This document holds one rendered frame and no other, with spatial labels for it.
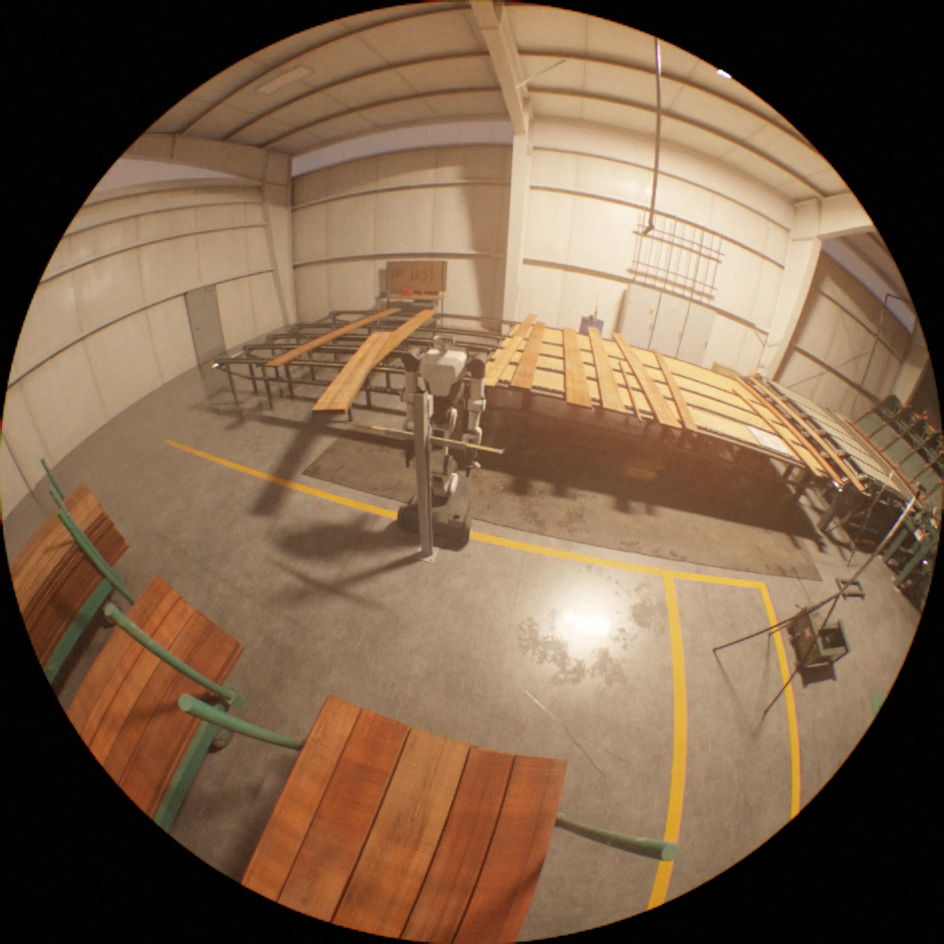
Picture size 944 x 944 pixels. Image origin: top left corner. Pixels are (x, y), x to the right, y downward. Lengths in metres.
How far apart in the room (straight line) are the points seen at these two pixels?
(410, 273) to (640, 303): 6.14
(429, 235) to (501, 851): 10.26
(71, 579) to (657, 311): 10.42
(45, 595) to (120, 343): 7.02
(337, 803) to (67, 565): 2.46
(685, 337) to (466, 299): 5.96
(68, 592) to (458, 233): 9.80
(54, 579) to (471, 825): 2.95
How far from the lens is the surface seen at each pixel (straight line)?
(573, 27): 6.98
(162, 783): 2.11
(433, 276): 9.40
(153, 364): 9.58
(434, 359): 1.99
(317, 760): 1.40
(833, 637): 4.02
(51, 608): 3.19
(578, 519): 2.95
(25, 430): 8.97
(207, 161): 11.03
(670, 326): 8.93
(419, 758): 1.32
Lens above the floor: 1.97
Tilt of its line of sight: 38 degrees down
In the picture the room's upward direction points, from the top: 4 degrees clockwise
